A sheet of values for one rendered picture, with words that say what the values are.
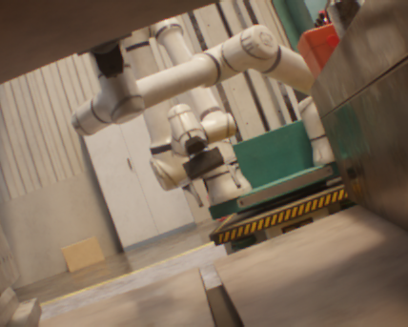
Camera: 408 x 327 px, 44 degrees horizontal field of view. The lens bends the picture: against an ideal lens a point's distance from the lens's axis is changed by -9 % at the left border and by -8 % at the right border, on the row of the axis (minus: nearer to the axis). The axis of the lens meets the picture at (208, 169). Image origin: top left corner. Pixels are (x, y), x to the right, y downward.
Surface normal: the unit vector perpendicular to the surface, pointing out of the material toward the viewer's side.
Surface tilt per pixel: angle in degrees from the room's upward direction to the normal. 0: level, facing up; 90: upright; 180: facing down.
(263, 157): 90
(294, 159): 90
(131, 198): 90
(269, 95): 90
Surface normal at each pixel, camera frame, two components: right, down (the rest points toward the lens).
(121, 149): 0.20, -0.09
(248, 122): -0.17, 0.05
